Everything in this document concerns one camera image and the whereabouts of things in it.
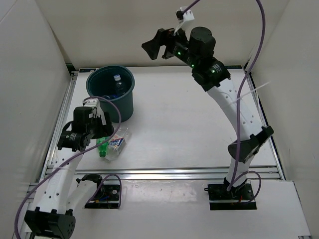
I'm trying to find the purple cable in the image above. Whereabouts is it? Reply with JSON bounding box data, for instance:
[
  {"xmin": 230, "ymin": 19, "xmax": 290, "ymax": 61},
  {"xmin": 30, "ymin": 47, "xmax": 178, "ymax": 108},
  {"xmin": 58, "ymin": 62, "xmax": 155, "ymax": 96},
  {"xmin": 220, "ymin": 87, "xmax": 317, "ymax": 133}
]
[
  {"xmin": 14, "ymin": 96, "xmax": 122, "ymax": 239},
  {"xmin": 181, "ymin": 0, "xmax": 266, "ymax": 204}
]

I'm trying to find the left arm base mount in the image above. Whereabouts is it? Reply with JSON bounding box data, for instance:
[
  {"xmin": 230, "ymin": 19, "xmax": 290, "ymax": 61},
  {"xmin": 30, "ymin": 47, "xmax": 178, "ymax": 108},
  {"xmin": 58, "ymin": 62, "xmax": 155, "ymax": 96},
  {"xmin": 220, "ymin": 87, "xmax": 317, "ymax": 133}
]
[{"xmin": 84, "ymin": 174, "xmax": 123, "ymax": 209}]

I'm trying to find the aluminium table frame rail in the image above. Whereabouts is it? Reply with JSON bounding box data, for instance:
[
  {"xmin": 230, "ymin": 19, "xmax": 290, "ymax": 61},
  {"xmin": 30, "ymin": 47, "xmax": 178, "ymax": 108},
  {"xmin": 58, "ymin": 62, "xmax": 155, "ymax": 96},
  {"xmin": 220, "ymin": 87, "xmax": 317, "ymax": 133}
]
[{"xmin": 19, "ymin": 65, "xmax": 312, "ymax": 239}]

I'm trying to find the clear bottle red-blue label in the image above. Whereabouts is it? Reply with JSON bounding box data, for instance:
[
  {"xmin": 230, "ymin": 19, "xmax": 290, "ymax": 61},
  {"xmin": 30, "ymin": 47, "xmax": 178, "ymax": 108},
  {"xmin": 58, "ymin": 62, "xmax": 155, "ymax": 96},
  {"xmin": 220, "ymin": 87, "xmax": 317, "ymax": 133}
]
[{"xmin": 105, "ymin": 126, "xmax": 132, "ymax": 161}]

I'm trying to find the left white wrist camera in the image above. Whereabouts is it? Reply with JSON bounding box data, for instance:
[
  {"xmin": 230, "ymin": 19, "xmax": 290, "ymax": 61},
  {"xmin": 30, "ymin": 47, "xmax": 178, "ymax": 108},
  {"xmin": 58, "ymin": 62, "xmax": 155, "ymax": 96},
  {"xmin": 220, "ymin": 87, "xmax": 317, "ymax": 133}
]
[{"xmin": 82, "ymin": 98, "xmax": 106, "ymax": 125}]

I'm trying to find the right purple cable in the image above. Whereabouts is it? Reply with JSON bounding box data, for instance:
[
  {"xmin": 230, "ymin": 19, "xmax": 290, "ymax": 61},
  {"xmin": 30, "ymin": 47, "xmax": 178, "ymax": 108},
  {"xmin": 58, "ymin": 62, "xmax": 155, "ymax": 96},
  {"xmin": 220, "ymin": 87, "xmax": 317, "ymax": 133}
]
[{"xmin": 181, "ymin": 0, "xmax": 266, "ymax": 204}]

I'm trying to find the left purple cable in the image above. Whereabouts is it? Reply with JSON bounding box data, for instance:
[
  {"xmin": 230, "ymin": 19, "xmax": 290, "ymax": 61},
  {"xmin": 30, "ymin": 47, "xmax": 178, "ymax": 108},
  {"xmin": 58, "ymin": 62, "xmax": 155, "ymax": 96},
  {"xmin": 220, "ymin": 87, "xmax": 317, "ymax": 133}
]
[{"xmin": 14, "ymin": 96, "xmax": 122, "ymax": 239}]

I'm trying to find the green plastic bottle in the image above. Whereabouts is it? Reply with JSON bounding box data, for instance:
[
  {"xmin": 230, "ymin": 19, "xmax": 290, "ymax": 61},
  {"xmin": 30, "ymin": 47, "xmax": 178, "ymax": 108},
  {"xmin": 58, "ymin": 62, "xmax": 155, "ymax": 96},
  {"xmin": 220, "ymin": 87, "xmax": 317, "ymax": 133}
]
[{"xmin": 96, "ymin": 137, "xmax": 109, "ymax": 158}]

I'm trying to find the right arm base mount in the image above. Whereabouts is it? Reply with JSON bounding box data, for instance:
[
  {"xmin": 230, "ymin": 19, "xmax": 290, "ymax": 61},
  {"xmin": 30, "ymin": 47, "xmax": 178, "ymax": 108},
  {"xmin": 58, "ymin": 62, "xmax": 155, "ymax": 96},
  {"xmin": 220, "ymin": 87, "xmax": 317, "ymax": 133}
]
[{"xmin": 204, "ymin": 183, "xmax": 257, "ymax": 211}]

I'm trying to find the clear bottle blue label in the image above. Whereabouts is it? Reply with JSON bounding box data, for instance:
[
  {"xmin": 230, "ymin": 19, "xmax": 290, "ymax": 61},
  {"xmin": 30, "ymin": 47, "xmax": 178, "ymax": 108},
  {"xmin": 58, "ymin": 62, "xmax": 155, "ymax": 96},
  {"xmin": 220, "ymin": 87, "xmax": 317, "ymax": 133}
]
[{"xmin": 114, "ymin": 74, "xmax": 127, "ymax": 97}]

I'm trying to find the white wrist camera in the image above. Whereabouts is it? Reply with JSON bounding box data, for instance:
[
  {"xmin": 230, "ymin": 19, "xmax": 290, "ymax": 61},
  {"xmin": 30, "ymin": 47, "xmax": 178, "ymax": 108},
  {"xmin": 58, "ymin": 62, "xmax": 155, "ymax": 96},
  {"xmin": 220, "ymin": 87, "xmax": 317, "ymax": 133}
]
[
  {"xmin": 82, "ymin": 98, "xmax": 106, "ymax": 125},
  {"xmin": 174, "ymin": 6, "xmax": 194, "ymax": 35}
]

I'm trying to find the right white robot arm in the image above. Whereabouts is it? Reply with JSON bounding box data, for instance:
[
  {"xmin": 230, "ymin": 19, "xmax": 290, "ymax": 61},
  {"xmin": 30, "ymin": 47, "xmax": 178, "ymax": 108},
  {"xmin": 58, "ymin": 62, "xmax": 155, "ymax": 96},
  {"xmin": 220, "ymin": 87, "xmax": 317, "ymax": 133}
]
[{"xmin": 142, "ymin": 27, "xmax": 274, "ymax": 199}]

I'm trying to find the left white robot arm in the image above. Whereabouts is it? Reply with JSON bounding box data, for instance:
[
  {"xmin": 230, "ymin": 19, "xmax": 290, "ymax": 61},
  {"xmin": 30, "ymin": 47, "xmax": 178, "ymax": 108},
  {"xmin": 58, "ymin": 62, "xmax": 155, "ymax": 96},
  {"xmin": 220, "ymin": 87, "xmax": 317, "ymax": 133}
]
[{"xmin": 24, "ymin": 100, "xmax": 114, "ymax": 239}]

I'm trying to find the dark green plastic bin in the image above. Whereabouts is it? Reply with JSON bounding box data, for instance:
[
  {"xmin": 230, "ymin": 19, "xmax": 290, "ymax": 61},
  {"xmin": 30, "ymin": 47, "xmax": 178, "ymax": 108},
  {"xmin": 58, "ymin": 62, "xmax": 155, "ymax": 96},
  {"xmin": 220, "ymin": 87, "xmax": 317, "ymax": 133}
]
[{"xmin": 86, "ymin": 65, "xmax": 135, "ymax": 122}]

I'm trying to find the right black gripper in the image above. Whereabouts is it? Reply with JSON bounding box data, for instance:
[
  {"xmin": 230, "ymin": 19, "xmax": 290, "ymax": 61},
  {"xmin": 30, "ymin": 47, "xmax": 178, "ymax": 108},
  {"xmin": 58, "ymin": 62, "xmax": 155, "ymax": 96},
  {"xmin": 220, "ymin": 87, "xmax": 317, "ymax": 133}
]
[{"xmin": 142, "ymin": 24, "xmax": 198, "ymax": 69}]

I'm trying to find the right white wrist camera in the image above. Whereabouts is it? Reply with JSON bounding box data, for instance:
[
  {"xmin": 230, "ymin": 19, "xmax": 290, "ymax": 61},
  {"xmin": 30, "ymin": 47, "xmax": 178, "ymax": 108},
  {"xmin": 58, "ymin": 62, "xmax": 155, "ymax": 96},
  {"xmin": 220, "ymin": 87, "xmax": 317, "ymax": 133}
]
[{"xmin": 174, "ymin": 6, "xmax": 194, "ymax": 35}]

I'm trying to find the white zip tie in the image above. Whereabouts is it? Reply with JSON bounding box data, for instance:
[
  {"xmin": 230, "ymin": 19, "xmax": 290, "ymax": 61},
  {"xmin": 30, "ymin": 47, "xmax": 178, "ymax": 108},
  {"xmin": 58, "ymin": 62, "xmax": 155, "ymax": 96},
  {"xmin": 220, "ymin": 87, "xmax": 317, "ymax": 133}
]
[{"xmin": 230, "ymin": 81, "xmax": 271, "ymax": 105}]

